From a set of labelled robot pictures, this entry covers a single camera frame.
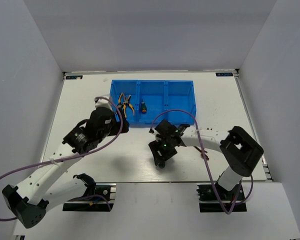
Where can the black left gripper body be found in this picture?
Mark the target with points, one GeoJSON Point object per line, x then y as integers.
{"type": "Point", "coordinates": [114, 127]}

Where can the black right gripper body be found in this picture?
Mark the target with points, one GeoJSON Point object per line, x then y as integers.
{"type": "Point", "coordinates": [166, 149]}

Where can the green flathead stubby screwdriver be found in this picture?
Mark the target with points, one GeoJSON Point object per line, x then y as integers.
{"type": "Point", "coordinates": [161, 165]}

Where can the small yellow black pliers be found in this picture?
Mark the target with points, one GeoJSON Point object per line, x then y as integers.
{"type": "Point", "coordinates": [122, 103]}

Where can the long-nose yellow black pliers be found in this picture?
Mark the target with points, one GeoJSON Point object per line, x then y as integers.
{"type": "Point", "coordinates": [127, 104]}

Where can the green Phillips stubby screwdriver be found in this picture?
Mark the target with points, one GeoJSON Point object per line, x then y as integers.
{"type": "Point", "coordinates": [143, 107]}

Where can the thick long brown hex key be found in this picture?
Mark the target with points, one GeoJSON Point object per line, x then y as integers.
{"type": "Point", "coordinates": [203, 154]}

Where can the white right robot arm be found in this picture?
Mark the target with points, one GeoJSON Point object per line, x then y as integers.
{"type": "Point", "coordinates": [240, 150]}

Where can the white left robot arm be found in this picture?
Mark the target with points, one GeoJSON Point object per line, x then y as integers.
{"type": "Point", "coordinates": [33, 197]}

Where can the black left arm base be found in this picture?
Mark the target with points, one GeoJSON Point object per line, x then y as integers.
{"type": "Point", "coordinates": [97, 197]}

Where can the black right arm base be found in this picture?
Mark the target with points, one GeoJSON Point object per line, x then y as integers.
{"type": "Point", "coordinates": [208, 202]}

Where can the blue three-compartment bin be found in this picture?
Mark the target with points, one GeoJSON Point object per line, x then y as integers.
{"type": "Point", "coordinates": [159, 96]}

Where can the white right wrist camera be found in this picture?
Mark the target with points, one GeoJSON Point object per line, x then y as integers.
{"type": "Point", "coordinates": [156, 135]}

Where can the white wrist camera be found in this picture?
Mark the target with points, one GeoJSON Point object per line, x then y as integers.
{"type": "Point", "coordinates": [102, 101]}
{"type": "Point", "coordinates": [156, 135]}

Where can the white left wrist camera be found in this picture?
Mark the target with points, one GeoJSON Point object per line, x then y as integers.
{"type": "Point", "coordinates": [102, 101]}

